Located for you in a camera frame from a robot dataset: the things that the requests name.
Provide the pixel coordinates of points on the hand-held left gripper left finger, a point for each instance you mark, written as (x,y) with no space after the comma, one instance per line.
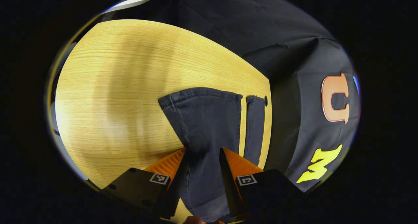
(174,191)

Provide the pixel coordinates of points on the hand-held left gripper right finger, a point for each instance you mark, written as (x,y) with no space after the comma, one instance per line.
(228,188)

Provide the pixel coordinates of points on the black jeans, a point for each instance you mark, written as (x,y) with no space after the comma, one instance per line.
(205,119)

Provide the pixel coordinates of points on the black backdrop cloth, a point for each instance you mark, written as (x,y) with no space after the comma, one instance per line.
(281,28)

